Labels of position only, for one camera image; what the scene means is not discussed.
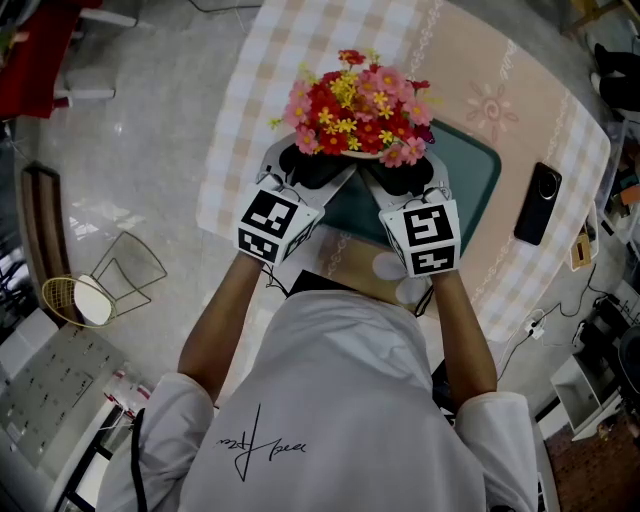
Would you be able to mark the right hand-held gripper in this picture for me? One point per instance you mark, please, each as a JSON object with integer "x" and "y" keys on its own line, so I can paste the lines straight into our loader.
{"x": 430, "y": 235}

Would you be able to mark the white power strip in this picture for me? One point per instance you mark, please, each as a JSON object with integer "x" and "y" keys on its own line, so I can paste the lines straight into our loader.
{"x": 534, "y": 327}

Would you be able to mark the person's black trousers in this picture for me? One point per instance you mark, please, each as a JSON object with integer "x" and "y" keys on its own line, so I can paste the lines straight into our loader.
{"x": 315, "y": 282}

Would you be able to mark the brown wooden boards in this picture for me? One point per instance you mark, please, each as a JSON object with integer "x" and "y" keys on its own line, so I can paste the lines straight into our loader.
{"x": 47, "y": 235}

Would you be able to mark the person's left forearm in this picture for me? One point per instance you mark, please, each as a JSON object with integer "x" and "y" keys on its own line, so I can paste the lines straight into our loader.
{"x": 220, "y": 325}

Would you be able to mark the white open cabinet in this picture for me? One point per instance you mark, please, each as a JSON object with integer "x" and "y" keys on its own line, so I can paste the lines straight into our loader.
{"x": 580, "y": 395}

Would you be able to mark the red stool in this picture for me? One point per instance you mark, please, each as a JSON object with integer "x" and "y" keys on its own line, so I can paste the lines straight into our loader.
{"x": 35, "y": 55}

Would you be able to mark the potted red pink flowers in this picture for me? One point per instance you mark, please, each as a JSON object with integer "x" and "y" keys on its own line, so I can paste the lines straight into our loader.
{"x": 355, "y": 110}

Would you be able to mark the table with checked tablecloth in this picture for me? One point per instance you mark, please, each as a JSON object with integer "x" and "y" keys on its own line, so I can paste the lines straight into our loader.
{"x": 310, "y": 45}

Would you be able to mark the grey panel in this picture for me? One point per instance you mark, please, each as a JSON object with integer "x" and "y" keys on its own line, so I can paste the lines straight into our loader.
{"x": 55, "y": 390}

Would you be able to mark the black smartphone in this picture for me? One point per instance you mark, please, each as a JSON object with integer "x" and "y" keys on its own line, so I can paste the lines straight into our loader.
{"x": 539, "y": 202}

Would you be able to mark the green tray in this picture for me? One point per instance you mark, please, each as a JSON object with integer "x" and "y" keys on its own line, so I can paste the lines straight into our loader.
{"x": 470, "y": 175}

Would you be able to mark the person's right forearm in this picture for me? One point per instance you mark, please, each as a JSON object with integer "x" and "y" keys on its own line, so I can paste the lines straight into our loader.
{"x": 462, "y": 340}

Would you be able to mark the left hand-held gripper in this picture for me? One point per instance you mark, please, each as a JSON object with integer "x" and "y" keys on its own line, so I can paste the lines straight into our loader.
{"x": 275, "y": 225}

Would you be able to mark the white organiser box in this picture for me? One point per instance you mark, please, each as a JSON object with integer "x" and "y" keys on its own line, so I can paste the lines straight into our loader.
{"x": 582, "y": 247}

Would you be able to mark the person's white shirt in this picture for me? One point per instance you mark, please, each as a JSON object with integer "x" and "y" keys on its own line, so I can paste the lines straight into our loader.
{"x": 340, "y": 390}

